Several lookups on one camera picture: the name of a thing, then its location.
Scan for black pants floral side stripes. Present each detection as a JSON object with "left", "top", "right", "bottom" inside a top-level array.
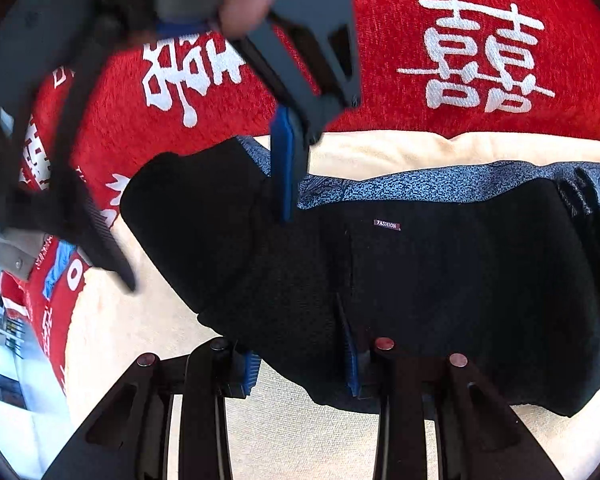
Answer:
[{"left": 120, "top": 137, "right": 600, "bottom": 418}]

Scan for red printed blanket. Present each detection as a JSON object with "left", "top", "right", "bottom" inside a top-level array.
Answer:
[{"left": 0, "top": 0, "right": 600, "bottom": 396}]

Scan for grey metal bracket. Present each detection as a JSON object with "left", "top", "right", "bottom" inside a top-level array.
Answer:
[{"left": 0, "top": 230, "right": 48, "bottom": 281}]

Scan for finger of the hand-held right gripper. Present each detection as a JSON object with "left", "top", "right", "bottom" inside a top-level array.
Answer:
[
  {"left": 0, "top": 0, "right": 138, "bottom": 293},
  {"left": 230, "top": 0, "right": 363, "bottom": 225}
]

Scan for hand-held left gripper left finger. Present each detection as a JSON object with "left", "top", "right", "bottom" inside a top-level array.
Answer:
[{"left": 42, "top": 337, "right": 261, "bottom": 480}]

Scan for cream mat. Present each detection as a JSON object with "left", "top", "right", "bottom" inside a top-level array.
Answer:
[{"left": 65, "top": 130, "right": 600, "bottom": 480}]

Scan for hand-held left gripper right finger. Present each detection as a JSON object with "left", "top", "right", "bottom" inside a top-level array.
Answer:
[{"left": 342, "top": 327, "right": 566, "bottom": 480}]

